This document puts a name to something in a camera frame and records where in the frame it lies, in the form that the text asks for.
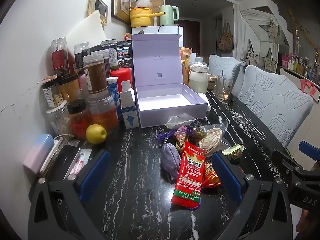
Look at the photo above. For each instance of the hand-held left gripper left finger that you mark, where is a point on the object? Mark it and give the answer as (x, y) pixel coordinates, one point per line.
(95, 171)

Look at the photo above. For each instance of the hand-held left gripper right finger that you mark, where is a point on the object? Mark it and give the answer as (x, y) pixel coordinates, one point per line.
(225, 175)

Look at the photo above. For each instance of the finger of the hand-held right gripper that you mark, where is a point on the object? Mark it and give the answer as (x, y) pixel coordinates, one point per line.
(310, 150)
(300, 192)

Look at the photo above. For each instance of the red patterned sachet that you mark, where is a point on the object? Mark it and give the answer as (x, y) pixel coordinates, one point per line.
(212, 176)

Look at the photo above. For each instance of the green snack packet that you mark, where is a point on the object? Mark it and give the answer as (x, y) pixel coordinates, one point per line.
(232, 153)

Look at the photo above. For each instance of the red snack packet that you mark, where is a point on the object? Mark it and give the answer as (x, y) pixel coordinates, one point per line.
(190, 177)

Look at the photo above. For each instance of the purple sachet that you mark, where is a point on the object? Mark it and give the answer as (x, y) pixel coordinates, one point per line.
(171, 162)

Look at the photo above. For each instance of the clear plastic bag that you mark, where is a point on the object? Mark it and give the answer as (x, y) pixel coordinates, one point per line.
(180, 121)

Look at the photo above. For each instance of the lavender gift box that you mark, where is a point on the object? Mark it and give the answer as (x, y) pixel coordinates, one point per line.
(160, 80)

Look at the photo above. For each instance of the red and white sachet packet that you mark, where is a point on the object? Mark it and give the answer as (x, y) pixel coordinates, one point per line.
(80, 162)

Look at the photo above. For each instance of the black flat case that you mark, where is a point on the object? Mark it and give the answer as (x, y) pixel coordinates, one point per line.
(63, 161)

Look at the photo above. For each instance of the yellow apple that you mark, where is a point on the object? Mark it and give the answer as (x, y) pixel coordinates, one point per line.
(96, 134)

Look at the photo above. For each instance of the black-lidded jar of red contents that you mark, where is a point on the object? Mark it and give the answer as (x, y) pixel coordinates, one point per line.
(78, 122)

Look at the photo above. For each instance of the clear jar of orange contents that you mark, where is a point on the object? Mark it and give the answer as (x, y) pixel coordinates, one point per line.
(103, 112)

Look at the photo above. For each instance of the clear jar of white pieces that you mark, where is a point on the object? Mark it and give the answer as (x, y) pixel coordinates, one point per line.
(60, 122)

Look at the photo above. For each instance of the pink and blue case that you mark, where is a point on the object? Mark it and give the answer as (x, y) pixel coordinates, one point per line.
(37, 152)

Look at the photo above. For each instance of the leaf-patterned chair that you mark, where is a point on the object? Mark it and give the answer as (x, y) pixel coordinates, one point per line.
(272, 100)
(221, 65)

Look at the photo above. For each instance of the pink bow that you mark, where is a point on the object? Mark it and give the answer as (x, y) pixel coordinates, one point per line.
(308, 86)

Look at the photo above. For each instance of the white and blue carton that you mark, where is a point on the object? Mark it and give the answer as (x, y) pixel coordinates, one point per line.
(130, 115)

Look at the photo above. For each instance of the blue tablet tube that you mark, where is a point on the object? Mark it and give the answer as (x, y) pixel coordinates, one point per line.
(113, 95)

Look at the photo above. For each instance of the black-lidded jar of amber contents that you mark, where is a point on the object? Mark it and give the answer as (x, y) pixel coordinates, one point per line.
(68, 90)

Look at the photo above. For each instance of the glass cup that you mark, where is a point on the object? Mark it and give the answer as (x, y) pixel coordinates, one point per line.
(223, 88)

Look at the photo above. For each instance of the row of small bottles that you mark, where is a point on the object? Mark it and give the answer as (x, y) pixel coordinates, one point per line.
(300, 63)

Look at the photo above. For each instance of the black-lidded jar of nuts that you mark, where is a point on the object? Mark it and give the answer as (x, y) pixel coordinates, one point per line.
(51, 95)

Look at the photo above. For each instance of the beige ceramic cup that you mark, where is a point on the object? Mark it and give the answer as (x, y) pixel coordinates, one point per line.
(212, 81)

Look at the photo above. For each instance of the clear jar with brown label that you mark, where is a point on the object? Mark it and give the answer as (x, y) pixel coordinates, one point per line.
(96, 76)

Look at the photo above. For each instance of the cream tote bag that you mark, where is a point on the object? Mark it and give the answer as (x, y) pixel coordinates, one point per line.
(253, 55)
(271, 61)

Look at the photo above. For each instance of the white lidded jug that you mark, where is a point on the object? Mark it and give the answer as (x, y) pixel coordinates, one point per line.
(198, 80)

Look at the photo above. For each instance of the red bottle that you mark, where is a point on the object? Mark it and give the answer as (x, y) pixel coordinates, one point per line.
(122, 75)

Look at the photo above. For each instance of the clear jar with red label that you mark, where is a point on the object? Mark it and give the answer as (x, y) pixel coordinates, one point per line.
(61, 60)

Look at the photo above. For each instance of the clear jar with dark label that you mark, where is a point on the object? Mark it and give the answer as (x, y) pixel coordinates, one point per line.
(81, 55)

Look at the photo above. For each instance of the dark jar with white label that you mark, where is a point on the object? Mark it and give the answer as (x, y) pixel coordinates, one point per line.
(110, 55)

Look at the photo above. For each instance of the orange snack bag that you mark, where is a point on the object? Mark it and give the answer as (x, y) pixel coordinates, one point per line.
(185, 62)

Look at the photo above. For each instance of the black printed pouch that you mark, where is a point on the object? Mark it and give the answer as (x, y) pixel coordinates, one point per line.
(125, 53)

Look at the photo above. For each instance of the star-shaped hanging bag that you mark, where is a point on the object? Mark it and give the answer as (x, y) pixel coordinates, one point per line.
(271, 30)

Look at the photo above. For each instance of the brown hanging bag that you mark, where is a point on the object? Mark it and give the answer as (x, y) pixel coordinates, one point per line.
(225, 41)

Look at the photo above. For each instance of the white foam board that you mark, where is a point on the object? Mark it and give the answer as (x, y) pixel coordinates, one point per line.
(87, 32)

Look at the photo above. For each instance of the brown door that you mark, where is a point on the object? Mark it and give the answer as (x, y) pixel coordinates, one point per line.
(190, 35)

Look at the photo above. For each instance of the white fridge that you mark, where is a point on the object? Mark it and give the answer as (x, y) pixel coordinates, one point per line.
(152, 30)

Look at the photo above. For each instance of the yellow pot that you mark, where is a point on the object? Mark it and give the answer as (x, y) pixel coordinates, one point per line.
(140, 16)

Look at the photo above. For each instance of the green electric kettle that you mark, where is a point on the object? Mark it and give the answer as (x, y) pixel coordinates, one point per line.
(167, 15)

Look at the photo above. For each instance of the gold framed picture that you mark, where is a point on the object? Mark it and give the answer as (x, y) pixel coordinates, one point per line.
(122, 2)

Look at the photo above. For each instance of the crumpled plastic in pot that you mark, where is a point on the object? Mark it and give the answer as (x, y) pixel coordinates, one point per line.
(143, 2)

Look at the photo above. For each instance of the wall intercom panel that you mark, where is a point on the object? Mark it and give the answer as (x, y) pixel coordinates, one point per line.
(98, 7)

